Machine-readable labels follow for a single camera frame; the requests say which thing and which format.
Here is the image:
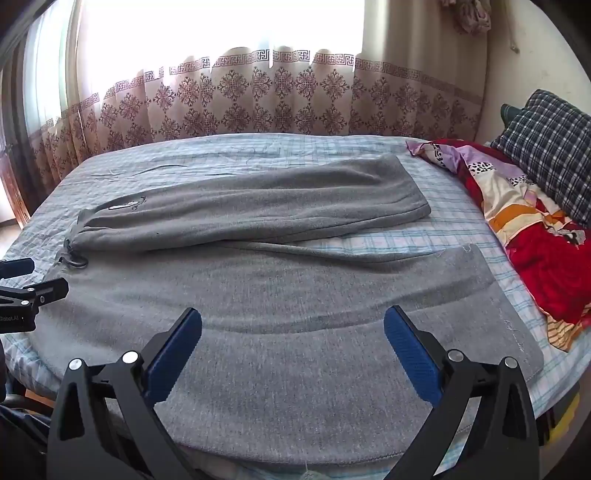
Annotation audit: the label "grey pants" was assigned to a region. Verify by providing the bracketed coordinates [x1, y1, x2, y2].
[34, 152, 546, 467]

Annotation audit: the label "plaid bed sheet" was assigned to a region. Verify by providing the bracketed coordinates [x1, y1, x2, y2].
[0, 133, 591, 480]

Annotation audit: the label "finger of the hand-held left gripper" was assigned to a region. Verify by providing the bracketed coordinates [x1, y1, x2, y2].
[0, 278, 70, 308]
[0, 258, 36, 280]

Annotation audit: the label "pink hanging cloth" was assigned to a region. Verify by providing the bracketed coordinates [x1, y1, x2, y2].
[438, 0, 492, 35]

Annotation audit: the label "dark plaid pillow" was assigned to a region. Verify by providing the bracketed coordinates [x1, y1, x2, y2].
[490, 89, 591, 227]

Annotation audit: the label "patterned beige curtain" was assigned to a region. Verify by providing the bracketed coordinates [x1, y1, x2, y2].
[23, 0, 490, 185]

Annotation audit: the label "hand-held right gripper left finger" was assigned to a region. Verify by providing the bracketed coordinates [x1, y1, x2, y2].
[46, 307, 204, 480]

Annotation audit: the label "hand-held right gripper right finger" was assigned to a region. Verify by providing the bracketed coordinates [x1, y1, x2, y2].
[383, 305, 541, 480]

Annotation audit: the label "red colourful quilt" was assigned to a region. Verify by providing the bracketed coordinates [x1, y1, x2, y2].
[406, 138, 591, 354]

